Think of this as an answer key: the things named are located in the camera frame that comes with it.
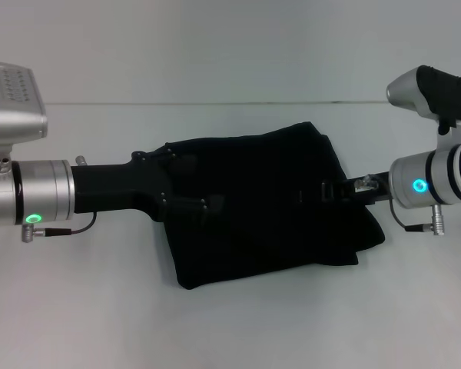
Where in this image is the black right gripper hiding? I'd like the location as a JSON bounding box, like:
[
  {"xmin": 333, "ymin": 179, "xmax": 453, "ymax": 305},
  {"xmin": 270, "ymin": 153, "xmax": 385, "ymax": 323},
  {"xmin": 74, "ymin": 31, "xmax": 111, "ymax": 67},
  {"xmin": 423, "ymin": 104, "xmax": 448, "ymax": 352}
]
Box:
[{"xmin": 296, "ymin": 171, "xmax": 392, "ymax": 204}]

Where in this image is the right gripper cable with plug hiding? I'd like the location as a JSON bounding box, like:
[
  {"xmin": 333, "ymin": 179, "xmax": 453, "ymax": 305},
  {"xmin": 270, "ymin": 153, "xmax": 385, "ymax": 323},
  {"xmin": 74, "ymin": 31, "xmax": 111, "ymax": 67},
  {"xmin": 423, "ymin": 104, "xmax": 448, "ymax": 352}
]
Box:
[{"xmin": 390, "ymin": 201, "xmax": 445, "ymax": 238}]

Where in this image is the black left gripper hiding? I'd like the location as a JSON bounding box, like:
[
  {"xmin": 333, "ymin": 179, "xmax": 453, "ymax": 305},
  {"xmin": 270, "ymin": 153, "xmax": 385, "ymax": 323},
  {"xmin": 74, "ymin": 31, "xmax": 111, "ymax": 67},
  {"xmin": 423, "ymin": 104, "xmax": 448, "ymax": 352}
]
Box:
[{"xmin": 71, "ymin": 145, "xmax": 226, "ymax": 228}]

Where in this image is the gripper cable with plug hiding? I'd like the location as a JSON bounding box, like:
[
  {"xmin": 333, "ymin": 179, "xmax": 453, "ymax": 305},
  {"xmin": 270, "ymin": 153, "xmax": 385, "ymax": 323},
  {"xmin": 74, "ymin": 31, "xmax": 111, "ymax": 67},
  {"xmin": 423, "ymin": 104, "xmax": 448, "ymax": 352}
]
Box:
[
  {"xmin": 21, "ymin": 211, "xmax": 98, "ymax": 244},
  {"xmin": 390, "ymin": 201, "xmax": 445, "ymax": 238}
]

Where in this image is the left gripper cable with plug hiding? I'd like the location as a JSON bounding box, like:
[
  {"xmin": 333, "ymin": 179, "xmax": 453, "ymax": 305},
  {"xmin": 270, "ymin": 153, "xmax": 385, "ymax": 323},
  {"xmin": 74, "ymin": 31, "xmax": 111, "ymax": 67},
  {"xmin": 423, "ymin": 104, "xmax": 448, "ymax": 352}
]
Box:
[{"xmin": 21, "ymin": 211, "xmax": 98, "ymax": 244}]

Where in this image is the black shirt with FREE print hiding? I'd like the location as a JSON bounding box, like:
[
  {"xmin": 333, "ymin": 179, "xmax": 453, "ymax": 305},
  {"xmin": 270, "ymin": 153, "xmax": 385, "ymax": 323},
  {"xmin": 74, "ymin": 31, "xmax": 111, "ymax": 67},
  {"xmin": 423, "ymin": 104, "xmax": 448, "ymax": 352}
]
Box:
[{"xmin": 149, "ymin": 121, "xmax": 386, "ymax": 291}]

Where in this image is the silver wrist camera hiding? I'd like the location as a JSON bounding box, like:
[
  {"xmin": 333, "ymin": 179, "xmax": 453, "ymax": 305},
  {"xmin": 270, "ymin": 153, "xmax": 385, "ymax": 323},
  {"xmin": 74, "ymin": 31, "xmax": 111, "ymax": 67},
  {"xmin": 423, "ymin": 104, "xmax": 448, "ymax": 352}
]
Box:
[
  {"xmin": 386, "ymin": 64, "xmax": 461, "ymax": 145},
  {"xmin": 0, "ymin": 61, "xmax": 49, "ymax": 174}
]

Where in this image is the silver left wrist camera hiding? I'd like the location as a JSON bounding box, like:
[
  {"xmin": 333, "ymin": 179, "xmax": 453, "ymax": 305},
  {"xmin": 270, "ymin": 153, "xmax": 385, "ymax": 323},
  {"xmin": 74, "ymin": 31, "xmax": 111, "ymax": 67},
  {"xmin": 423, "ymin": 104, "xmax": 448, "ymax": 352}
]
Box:
[{"xmin": 0, "ymin": 61, "xmax": 49, "ymax": 174}]

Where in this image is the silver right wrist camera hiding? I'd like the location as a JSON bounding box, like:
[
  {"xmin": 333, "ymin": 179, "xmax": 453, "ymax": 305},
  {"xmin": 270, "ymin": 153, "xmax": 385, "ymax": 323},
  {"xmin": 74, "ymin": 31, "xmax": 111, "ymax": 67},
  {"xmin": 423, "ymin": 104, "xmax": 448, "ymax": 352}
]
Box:
[{"xmin": 386, "ymin": 64, "xmax": 461, "ymax": 145}]

